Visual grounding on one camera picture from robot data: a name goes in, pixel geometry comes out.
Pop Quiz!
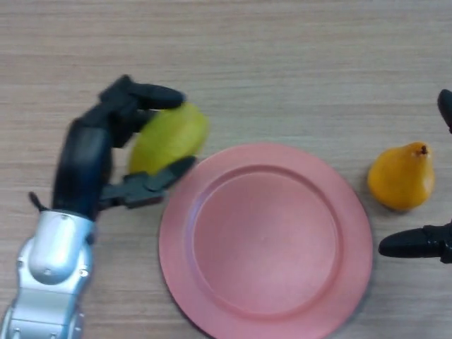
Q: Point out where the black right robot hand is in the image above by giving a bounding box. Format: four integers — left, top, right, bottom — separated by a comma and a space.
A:
378, 88, 452, 264

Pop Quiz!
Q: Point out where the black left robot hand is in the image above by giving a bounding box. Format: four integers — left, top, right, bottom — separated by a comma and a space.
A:
52, 74, 197, 222

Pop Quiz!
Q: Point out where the yellow starfruit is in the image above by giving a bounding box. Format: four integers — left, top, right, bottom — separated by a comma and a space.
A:
129, 102, 210, 176

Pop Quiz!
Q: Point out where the pink round plate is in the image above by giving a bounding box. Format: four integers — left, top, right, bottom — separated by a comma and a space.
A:
158, 143, 374, 339

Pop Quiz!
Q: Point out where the orange yellow pear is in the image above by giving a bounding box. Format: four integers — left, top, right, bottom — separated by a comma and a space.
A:
367, 141, 436, 212

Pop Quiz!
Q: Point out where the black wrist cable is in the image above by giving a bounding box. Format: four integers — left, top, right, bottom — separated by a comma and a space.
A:
28, 191, 47, 210

